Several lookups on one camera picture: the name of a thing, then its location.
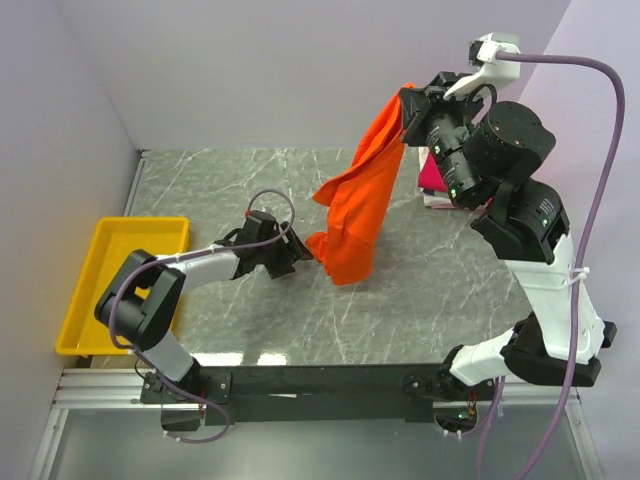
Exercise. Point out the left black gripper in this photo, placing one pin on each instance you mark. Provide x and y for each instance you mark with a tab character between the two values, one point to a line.
289	252

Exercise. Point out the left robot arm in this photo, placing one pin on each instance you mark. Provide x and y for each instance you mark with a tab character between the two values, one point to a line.
140	302

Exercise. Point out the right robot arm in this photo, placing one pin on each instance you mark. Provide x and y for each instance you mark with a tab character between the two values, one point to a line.
486	152

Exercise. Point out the orange t shirt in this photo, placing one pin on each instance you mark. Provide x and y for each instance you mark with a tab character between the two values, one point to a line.
357	200

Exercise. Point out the folded magenta t shirt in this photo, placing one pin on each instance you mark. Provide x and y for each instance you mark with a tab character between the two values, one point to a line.
429	177

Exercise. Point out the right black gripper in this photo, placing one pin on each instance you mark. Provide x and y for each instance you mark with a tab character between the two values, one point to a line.
421	104

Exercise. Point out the black base beam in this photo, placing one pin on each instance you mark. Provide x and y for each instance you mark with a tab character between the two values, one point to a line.
339	392

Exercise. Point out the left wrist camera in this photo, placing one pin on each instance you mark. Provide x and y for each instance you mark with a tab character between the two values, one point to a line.
259	220

